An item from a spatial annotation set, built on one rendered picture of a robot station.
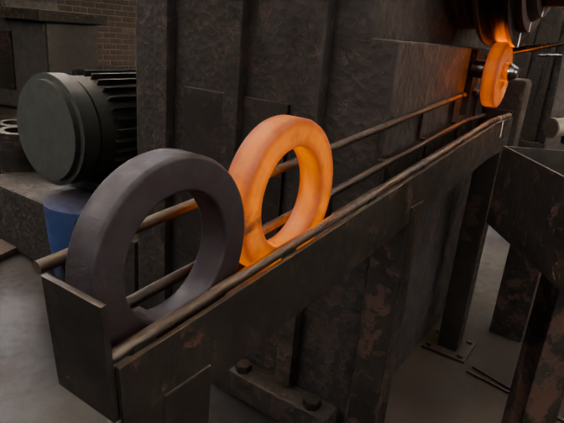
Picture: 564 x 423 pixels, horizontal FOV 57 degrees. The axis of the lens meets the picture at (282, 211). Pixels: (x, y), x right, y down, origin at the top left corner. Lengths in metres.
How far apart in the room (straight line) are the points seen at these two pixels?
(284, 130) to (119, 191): 0.21
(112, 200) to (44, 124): 1.53
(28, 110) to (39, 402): 1.01
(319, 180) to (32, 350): 1.13
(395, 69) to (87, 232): 0.70
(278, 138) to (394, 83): 0.47
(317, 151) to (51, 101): 1.36
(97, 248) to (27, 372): 1.13
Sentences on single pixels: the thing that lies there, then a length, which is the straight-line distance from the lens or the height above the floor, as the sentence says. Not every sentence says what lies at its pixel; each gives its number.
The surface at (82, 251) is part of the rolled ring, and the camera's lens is 0.41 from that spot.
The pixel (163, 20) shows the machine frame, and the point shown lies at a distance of 1.29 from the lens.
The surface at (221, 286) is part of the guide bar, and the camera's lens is 0.50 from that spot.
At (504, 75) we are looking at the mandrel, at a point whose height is 0.82.
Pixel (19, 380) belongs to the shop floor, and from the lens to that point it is 1.50.
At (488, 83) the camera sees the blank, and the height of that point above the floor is 0.79.
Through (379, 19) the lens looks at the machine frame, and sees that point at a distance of 1.02.
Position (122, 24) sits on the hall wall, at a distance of 8.20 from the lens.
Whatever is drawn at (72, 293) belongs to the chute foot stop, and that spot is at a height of 0.67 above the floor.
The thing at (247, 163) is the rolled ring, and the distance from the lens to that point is 0.53.
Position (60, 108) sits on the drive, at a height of 0.58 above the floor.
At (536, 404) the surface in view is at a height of 0.31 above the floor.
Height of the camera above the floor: 0.87
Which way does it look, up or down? 19 degrees down
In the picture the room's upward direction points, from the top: 5 degrees clockwise
